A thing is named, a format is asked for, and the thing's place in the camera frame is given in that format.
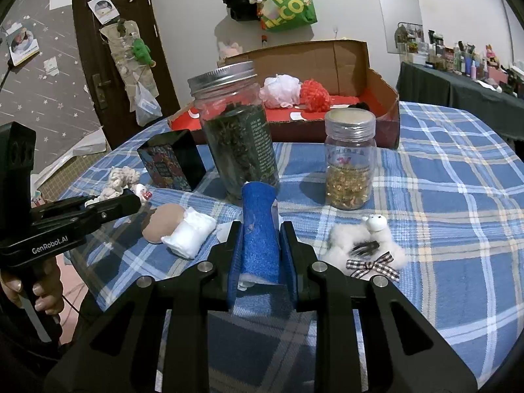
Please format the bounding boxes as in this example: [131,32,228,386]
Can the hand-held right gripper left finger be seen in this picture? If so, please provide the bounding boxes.
[43,220,246,393]

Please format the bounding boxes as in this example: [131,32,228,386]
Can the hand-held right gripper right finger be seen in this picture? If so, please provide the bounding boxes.
[279,221,477,393]

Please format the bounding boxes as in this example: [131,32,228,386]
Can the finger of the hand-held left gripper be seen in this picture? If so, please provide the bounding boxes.
[30,194,142,234]

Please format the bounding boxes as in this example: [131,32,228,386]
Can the small white knitted toy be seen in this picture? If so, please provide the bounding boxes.
[84,166,153,209]

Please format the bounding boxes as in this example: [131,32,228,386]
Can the blue towel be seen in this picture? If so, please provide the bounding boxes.
[239,181,283,291]

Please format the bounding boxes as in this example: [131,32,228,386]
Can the beige round powder puff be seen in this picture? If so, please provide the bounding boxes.
[142,204,187,245]

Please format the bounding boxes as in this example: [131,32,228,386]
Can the white towel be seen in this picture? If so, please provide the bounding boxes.
[161,207,217,259]

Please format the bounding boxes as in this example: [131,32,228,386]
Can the white fluffy plush checked bow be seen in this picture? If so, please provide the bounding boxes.
[319,213,408,282]

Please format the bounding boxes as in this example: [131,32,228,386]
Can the red mesh bath pouf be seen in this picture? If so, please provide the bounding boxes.
[299,80,332,112]

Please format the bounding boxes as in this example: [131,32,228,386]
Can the white mesh bath pouf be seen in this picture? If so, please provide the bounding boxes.
[259,74,301,109]

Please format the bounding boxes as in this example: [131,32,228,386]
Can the cardboard box red inside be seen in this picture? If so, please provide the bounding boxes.
[167,40,401,150]

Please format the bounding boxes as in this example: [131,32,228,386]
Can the person's left hand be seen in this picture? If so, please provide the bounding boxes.
[0,260,66,312]

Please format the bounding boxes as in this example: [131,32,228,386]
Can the black printed tin box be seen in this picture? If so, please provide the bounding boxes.
[137,129,206,192]

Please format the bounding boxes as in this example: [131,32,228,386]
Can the clear plastic bag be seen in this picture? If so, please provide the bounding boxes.
[130,82,161,127]

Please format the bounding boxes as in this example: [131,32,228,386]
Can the small clear jar yellow capsules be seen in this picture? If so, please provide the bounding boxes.
[325,109,377,211]

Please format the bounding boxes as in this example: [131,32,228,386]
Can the large glass jar metal lid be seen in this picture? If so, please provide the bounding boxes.
[187,61,281,205]

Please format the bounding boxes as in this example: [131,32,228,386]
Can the clear hanging door organizer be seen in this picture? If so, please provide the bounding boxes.
[100,20,158,95]

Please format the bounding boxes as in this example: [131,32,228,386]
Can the blue plaid blanket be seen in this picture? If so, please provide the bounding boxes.
[53,100,524,393]

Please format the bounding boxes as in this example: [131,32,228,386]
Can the dark brown door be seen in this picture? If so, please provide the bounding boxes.
[71,0,181,152]

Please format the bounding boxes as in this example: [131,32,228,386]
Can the green plush toy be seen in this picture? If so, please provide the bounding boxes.
[131,38,157,67]

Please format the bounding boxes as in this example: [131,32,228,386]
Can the photo on starry wallpaper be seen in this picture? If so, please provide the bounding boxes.
[8,25,42,67]

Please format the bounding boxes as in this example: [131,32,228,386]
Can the pink plush toy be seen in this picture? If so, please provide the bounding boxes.
[217,40,244,62]

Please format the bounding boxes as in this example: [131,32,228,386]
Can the photo on door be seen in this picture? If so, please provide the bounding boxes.
[87,0,117,24]

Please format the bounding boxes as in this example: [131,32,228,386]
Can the dark cloth covered table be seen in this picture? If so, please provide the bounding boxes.
[396,61,524,142]

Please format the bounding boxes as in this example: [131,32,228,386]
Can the green tote bag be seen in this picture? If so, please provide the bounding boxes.
[258,0,319,33]

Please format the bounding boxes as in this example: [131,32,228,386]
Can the dark table with bottles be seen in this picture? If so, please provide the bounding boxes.
[395,22,524,99]

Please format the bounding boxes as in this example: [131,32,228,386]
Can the metal door handle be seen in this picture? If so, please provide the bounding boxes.
[92,74,112,110]

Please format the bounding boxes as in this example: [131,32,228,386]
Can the wall mirror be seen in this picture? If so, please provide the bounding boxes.
[370,0,428,55]

